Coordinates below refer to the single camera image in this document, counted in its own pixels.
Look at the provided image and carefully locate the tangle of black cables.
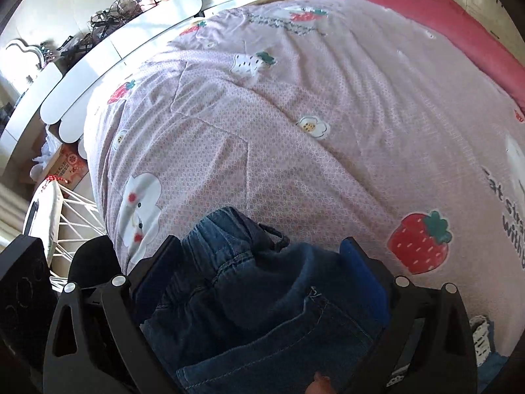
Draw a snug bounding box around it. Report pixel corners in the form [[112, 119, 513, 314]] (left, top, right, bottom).
[[88, 0, 148, 35]]

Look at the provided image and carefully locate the white wire stool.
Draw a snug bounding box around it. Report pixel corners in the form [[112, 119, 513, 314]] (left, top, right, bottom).
[[22, 178, 108, 272]]

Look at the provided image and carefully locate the blue denim pants lace hem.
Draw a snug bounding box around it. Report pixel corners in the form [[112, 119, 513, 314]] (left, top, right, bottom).
[[139, 206, 509, 394]]

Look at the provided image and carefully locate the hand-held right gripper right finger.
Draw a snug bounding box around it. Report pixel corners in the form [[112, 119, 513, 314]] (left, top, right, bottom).
[[339, 236, 479, 394]]

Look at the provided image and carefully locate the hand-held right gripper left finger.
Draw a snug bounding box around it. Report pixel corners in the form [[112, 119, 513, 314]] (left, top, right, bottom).
[[43, 235, 187, 394]]

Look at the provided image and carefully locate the pink strawberry printed bed sheet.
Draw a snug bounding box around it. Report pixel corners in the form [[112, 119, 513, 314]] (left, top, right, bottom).
[[84, 0, 525, 362]]

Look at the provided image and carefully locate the white desk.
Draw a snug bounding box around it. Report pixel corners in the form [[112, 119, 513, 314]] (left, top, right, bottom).
[[0, 61, 64, 167]]

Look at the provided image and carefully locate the white cloud-shaped mirror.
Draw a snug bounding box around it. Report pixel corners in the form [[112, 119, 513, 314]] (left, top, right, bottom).
[[3, 39, 44, 77]]

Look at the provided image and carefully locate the printed cardboard box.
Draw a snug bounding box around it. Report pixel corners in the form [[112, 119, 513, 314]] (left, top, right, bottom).
[[32, 143, 90, 186]]

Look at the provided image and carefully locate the white cloud-shaped footboard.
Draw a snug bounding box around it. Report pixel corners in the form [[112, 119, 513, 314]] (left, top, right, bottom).
[[40, 0, 206, 160]]

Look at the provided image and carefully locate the person's right foot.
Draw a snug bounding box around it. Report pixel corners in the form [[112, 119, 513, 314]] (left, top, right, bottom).
[[307, 371, 342, 394]]

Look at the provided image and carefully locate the pink quilt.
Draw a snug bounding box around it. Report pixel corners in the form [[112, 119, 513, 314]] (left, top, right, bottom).
[[302, 0, 525, 118]]

